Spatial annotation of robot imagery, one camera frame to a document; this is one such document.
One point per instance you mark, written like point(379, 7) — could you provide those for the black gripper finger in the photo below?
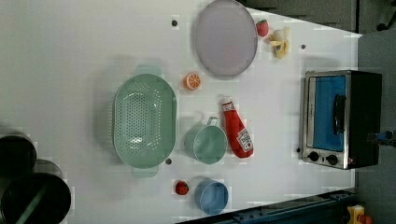
point(384, 138)

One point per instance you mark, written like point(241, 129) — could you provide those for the silver black toaster oven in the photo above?
point(341, 109)

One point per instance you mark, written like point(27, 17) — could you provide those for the peeled banana plush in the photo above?
point(279, 40)

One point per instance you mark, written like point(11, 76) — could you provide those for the red plush ketchup bottle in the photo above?
point(238, 135)

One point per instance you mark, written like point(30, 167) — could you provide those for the red strawberry plush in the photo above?
point(262, 28)

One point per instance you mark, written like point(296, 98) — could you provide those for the blue cup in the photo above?
point(211, 196)

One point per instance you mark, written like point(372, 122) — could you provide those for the lilac round plate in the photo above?
point(226, 38)

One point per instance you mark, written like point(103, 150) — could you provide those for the orange slice toy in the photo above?
point(192, 82)

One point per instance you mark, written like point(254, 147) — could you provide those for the red strawberry toy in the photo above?
point(181, 188)

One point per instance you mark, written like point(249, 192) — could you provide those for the green perforated colander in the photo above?
point(144, 121)

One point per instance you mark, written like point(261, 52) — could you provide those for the blue metal frame rail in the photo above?
point(326, 208)

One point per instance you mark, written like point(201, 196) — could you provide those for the green mug with handle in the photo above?
point(206, 143)

